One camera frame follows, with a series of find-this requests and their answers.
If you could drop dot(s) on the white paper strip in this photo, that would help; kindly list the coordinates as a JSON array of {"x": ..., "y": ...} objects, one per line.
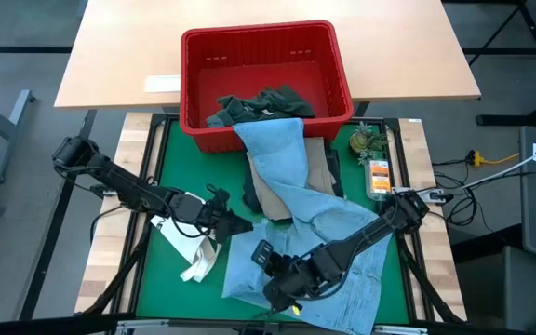
[{"x": 162, "y": 84}]

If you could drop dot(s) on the grey cabinet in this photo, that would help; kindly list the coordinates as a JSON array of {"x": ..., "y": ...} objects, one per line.
[{"x": 496, "y": 288}]

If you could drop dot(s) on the dark green garment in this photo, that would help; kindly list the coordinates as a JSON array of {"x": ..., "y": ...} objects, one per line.
[{"x": 268, "y": 104}]

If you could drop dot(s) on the beige garment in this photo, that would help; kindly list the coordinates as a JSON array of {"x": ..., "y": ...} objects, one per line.
[{"x": 272, "y": 200}]

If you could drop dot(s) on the white crinkled packet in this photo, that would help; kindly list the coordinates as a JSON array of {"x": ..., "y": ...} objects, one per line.
[{"x": 379, "y": 179}]

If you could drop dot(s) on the cream canvas tote bag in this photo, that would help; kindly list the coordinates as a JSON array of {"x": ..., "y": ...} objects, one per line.
[{"x": 193, "y": 253}]

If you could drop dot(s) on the light wooden desk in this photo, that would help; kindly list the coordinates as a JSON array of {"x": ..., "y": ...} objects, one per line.
[{"x": 110, "y": 56}]

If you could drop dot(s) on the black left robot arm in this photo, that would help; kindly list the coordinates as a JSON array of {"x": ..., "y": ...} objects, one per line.
[{"x": 119, "y": 181}]

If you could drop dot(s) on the black desk leg frame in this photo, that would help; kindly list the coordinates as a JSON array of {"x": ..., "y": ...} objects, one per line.
[{"x": 505, "y": 119}]

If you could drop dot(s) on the grey desk leg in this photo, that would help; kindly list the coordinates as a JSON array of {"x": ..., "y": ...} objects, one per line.
[{"x": 12, "y": 130}]

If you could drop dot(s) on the dark blue denim jeans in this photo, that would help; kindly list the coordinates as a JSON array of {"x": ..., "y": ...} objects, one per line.
[{"x": 250, "y": 191}]

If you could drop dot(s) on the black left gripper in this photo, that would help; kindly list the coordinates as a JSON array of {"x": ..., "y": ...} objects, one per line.
[{"x": 193, "y": 211}]

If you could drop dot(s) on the potted artificial succulent plant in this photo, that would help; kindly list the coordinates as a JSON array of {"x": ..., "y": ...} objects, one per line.
[{"x": 363, "y": 142}]

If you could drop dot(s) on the red plastic laundry basket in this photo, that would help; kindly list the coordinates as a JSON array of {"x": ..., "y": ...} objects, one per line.
[{"x": 258, "y": 56}]

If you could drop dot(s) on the green table mat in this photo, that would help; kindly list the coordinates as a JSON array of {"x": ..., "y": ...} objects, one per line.
[{"x": 170, "y": 298}]

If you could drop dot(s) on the black aluminium table frame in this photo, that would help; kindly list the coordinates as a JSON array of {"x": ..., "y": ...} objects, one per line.
[{"x": 410, "y": 153}]

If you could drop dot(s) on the light blue jeans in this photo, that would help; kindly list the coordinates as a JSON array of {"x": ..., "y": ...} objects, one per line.
[{"x": 277, "y": 153}]

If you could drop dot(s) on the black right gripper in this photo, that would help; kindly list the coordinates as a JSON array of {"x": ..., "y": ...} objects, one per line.
[{"x": 310, "y": 274}]

